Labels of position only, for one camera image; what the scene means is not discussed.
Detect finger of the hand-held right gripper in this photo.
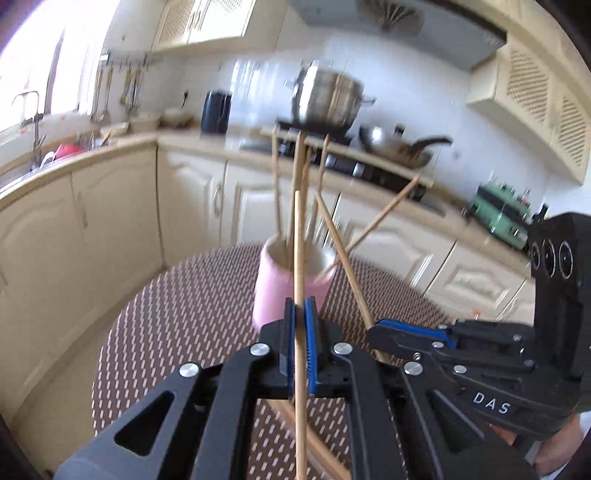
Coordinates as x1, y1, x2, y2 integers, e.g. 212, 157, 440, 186
367, 325, 536, 376
375, 319, 536, 354

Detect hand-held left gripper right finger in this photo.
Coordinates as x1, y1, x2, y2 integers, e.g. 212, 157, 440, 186
304, 296, 539, 480

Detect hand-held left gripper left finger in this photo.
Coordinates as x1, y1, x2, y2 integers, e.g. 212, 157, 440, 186
55, 298, 296, 480

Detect pink cup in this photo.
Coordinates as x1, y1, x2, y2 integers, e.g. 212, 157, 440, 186
252, 235, 340, 340

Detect wooden chopstick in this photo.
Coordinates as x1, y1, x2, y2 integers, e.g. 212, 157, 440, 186
305, 427, 341, 480
293, 191, 309, 480
314, 193, 391, 365
269, 399, 352, 480

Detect bundle of wooden chopsticks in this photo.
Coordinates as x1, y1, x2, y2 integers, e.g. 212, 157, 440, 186
270, 122, 422, 278

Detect hanging metal utensils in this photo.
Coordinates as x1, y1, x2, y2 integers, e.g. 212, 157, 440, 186
119, 67, 145, 110

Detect person's right hand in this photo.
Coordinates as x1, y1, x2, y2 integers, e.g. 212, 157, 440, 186
536, 411, 591, 478

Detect green electric cooker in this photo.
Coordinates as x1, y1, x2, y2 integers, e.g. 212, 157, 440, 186
466, 185, 532, 250

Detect black glass gas hob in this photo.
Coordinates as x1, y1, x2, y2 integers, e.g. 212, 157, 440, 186
240, 138, 444, 204

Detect black induction cooker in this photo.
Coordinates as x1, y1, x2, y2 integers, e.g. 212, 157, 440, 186
276, 117, 354, 140

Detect cream base cabinets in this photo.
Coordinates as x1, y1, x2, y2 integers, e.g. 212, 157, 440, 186
0, 134, 536, 416

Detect wide lattice door cabinet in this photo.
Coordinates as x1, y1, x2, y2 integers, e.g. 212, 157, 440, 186
466, 34, 591, 185

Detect black electric kettle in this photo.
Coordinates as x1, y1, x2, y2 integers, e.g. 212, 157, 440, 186
201, 90, 233, 134

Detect steel steamer pot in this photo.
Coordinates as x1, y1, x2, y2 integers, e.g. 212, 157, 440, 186
284, 60, 377, 130

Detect grey range hood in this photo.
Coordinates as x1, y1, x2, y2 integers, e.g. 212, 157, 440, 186
286, 0, 509, 70

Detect hanging metal ladle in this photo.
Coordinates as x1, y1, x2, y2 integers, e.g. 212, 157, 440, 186
91, 65, 112, 121

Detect narrow lattice door cabinet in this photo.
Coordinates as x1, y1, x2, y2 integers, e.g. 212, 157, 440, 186
152, 0, 257, 51

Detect steel faucet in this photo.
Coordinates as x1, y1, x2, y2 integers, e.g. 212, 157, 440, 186
11, 91, 48, 168

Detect sliding window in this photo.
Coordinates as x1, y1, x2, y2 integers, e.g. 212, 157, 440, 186
0, 0, 122, 134

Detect steel wok with black handle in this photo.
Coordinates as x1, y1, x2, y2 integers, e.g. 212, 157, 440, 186
359, 124, 454, 168

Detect metal utensil rail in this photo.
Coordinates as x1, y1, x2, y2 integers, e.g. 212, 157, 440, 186
98, 52, 154, 66

